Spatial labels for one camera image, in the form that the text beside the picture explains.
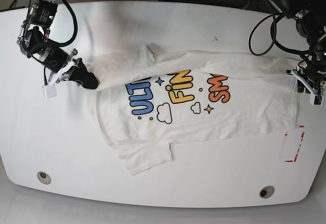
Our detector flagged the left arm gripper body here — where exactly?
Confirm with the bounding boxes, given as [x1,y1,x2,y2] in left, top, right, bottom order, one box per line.
[286,61,325,95]

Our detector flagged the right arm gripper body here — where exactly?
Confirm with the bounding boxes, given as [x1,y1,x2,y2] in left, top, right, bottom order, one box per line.
[43,48,83,87]

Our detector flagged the white printed t-shirt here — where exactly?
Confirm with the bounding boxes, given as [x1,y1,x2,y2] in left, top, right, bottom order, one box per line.
[88,46,297,175]

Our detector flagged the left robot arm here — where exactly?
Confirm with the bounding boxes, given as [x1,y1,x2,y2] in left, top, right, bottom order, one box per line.
[265,0,325,104]

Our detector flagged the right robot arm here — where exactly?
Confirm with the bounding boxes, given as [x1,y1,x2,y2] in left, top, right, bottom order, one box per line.
[17,0,99,90]

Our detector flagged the red tape rectangle marking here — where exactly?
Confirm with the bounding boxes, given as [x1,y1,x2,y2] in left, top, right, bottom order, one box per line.
[281,125,305,163]

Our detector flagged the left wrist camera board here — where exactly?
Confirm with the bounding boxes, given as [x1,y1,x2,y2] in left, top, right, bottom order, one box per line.
[310,93,324,106]

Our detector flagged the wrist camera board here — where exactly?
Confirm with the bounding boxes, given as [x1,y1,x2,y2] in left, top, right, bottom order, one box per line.
[42,85,57,98]
[310,93,324,106]

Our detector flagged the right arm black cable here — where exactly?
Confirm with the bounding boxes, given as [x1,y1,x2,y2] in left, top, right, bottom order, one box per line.
[55,0,78,48]

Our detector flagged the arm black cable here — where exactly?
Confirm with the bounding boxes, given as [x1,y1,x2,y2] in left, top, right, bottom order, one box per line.
[248,12,310,57]
[55,0,78,48]

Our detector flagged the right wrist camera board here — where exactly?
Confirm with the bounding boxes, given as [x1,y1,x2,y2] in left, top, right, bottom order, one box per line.
[42,85,57,98]

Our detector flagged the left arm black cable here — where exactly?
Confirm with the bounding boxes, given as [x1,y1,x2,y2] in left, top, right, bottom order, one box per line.
[248,12,310,57]

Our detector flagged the left table cable grommet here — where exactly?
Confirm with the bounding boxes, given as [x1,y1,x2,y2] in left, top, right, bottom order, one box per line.
[37,172,51,185]

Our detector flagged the table cable grommet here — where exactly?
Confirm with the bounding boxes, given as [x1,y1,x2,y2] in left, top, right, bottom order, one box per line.
[37,172,51,185]
[259,186,275,199]

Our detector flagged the right table cable grommet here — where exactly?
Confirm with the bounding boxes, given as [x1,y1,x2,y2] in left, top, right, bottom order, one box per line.
[259,186,275,199]

